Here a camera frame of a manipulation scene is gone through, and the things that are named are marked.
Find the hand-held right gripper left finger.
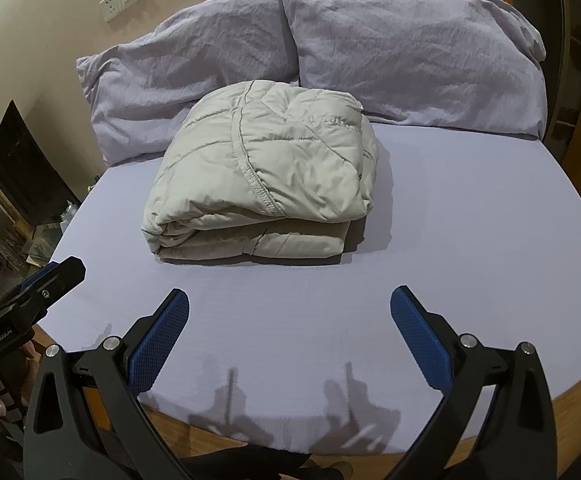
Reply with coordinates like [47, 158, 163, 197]
[23, 288, 191, 480]

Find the bedside clutter of packets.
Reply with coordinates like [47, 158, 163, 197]
[25, 200, 81, 266]

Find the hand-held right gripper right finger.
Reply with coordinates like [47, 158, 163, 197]
[388, 286, 556, 480]

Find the white wall socket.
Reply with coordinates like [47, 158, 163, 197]
[99, 0, 124, 23]

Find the beige quilted jacket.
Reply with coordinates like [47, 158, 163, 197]
[140, 80, 380, 266]

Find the wooden cabinet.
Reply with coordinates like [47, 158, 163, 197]
[491, 0, 581, 221]

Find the black wall panel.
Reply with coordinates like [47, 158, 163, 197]
[0, 100, 82, 226]

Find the lavender pillow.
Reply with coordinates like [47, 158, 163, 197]
[75, 0, 301, 166]
[274, 0, 547, 141]

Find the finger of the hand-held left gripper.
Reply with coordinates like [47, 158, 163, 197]
[0, 256, 86, 321]
[18, 260, 66, 291]

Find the bed with lavender sheet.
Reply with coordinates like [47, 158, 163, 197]
[35, 120, 581, 461]

